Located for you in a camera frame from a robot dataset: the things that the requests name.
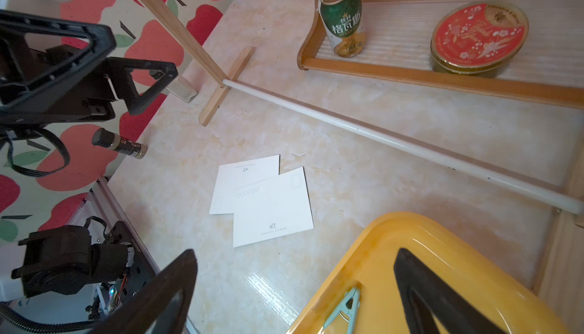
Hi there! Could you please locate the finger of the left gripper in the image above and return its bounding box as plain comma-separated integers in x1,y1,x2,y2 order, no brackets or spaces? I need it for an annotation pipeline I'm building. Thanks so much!
106,56,179,117
1,10,116,113

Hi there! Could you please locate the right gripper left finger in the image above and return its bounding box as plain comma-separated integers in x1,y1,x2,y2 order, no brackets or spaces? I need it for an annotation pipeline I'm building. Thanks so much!
91,249,198,333

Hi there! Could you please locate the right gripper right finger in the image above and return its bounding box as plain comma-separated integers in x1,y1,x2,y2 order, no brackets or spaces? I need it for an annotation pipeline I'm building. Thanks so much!
394,248,503,333

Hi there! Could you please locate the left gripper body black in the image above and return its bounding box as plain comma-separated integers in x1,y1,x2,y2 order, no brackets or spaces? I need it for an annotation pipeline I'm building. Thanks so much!
1,46,116,127

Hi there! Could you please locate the teal clothespin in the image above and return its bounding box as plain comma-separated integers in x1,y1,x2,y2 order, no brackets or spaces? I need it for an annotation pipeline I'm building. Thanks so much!
321,286,360,334

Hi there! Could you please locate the white postcard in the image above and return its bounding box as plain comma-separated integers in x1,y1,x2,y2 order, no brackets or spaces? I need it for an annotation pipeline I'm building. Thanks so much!
209,155,280,215
233,167,314,247

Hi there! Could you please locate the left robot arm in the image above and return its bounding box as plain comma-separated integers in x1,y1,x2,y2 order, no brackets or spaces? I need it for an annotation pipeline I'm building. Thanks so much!
1,11,178,333

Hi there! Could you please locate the glass jar black lid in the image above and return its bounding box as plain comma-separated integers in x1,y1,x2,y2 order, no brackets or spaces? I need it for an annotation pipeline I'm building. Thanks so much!
167,75,199,104

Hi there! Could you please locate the yellow plastic tray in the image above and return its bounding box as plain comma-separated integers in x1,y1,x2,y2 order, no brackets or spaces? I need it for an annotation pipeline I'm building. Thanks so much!
290,212,566,333

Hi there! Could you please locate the wooden shelf rack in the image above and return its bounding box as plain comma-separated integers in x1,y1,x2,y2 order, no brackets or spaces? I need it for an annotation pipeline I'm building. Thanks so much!
297,0,583,109

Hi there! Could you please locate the round red tin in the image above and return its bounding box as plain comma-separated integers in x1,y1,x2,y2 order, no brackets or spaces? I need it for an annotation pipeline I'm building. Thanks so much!
430,1,529,75

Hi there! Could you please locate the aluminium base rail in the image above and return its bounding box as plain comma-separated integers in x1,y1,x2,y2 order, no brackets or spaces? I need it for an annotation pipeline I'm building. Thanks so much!
72,178,197,333

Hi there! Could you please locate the wooden string stand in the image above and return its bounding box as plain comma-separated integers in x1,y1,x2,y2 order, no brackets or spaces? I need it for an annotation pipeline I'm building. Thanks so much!
113,0,584,298

